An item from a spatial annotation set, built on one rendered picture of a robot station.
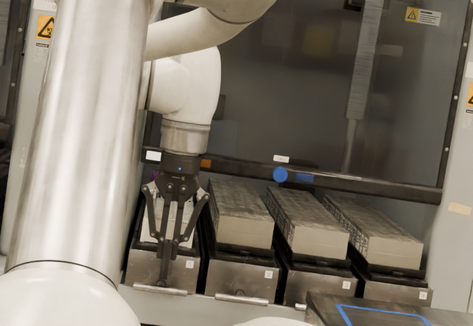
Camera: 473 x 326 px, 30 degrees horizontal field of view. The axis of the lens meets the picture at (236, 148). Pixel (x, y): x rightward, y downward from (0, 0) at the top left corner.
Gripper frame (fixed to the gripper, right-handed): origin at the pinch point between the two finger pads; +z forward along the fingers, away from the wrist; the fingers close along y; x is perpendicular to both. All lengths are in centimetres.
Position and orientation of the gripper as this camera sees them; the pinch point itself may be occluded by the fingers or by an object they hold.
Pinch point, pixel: (165, 259)
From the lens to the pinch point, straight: 166.9
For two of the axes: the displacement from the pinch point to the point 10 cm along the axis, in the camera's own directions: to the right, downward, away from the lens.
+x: 0.6, 1.0, -9.9
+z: -1.5, 9.8, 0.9
